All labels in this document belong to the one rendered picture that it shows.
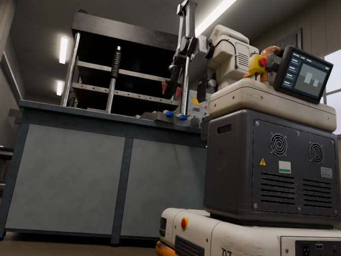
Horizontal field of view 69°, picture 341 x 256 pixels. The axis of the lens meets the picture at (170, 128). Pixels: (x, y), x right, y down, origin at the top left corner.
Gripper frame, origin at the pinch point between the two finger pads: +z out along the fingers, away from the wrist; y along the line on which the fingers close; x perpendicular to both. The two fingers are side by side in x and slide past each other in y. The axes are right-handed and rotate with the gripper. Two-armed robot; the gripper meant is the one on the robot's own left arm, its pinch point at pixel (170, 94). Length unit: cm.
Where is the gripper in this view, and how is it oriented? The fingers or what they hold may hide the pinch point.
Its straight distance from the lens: 173.2
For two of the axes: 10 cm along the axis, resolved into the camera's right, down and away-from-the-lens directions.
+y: -9.0, -1.9, -3.9
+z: -2.8, 9.4, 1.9
